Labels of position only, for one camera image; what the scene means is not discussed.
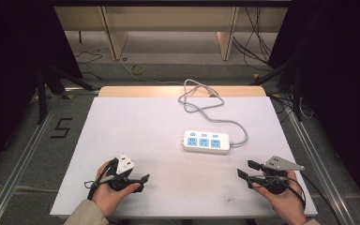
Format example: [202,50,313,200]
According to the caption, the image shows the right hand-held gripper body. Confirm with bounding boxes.
[253,155,306,195]

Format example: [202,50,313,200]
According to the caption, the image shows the person's left hand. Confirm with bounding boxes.
[91,159,142,218]

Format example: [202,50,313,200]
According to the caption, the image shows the thin black floor cable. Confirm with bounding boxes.
[74,50,104,81]

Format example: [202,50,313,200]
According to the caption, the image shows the black metal stand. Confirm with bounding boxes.
[36,63,98,126]
[248,58,305,122]

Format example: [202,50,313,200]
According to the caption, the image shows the person's right hand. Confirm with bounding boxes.
[251,171,308,225]

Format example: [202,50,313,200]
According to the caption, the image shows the grey power strip cable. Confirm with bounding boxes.
[177,78,249,148]

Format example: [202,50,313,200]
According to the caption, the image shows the aluminium floor rail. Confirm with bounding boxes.
[0,93,64,225]
[279,101,359,225]

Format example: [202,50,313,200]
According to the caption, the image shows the white power strip blue sockets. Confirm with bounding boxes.
[181,129,232,156]

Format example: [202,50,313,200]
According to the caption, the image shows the tangled cables by stand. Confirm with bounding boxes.
[269,92,314,124]

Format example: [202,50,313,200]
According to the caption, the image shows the dark curtain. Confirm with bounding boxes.
[267,0,360,218]
[0,0,84,184]

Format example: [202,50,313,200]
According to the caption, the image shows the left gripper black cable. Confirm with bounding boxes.
[83,159,118,202]

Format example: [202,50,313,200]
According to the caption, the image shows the bundle of black floor cables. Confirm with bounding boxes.
[232,6,278,69]

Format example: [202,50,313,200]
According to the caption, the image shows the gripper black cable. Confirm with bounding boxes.
[289,171,342,225]
[83,159,118,202]

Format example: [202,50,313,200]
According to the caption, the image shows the white floor cable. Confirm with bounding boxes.
[119,59,186,86]

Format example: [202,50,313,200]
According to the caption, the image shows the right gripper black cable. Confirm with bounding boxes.
[289,171,342,225]

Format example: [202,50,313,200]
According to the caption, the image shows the yellow tape roll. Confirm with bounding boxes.
[128,63,146,76]

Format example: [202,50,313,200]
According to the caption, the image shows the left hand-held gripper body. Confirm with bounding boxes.
[107,153,145,192]

